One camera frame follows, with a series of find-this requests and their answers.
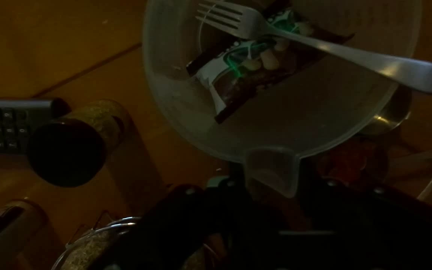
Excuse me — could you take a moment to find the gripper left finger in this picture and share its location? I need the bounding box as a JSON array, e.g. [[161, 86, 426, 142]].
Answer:
[[88, 162, 276, 270]]

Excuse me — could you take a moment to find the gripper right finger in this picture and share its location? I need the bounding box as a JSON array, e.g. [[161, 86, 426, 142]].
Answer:
[[298, 161, 432, 270]]

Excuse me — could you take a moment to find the spice jar with black lid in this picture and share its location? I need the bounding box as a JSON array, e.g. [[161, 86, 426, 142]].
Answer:
[[27, 99, 131, 188]]

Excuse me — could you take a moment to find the red round object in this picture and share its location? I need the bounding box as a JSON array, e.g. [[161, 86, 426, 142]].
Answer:
[[316, 135, 390, 185]]

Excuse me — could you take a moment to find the shiny metal cup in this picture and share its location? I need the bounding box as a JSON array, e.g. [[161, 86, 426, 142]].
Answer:
[[358, 85, 414, 136]]

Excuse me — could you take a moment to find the clear plastic measuring bowl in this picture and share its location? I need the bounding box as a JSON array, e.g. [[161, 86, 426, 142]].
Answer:
[[143, 0, 423, 198]]

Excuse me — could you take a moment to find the dark snack packet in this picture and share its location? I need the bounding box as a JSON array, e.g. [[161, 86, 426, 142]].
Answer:
[[186, 0, 355, 125]]

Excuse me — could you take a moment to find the silver metal fork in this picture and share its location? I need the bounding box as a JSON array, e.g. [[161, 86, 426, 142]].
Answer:
[[195, 0, 432, 95]]

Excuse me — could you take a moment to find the dark keypad device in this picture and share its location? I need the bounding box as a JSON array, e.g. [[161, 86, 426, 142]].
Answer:
[[0, 98, 71, 155]]

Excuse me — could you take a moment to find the glass jar with wire clasp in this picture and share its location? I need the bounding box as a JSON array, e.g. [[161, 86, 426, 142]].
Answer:
[[51, 216, 143, 270]]

